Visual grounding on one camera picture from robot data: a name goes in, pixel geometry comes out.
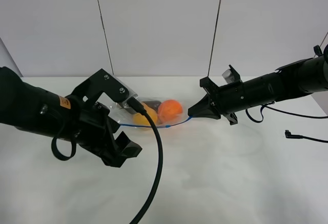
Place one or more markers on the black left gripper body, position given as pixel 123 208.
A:
pixel 89 125

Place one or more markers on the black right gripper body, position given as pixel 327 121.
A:
pixel 224 99

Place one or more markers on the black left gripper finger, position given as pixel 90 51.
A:
pixel 126 148
pixel 115 162

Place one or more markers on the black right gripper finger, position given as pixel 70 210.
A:
pixel 203 113
pixel 203 104

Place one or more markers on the clear zip bag blue seal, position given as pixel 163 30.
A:
pixel 124 116

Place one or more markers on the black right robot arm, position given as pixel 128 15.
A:
pixel 295 80

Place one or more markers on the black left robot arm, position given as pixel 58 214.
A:
pixel 31 109

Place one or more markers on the dark purple item in bag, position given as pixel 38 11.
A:
pixel 153 104

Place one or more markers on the orange fruit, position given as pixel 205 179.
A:
pixel 169 110

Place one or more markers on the yellow pear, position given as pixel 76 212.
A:
pixel 141 121

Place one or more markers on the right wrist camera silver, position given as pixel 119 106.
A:
pixel 232 77

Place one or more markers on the black strap loop left arm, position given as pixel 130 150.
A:
pixel 63 147

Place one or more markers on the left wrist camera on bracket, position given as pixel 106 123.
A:
pixel 103 82

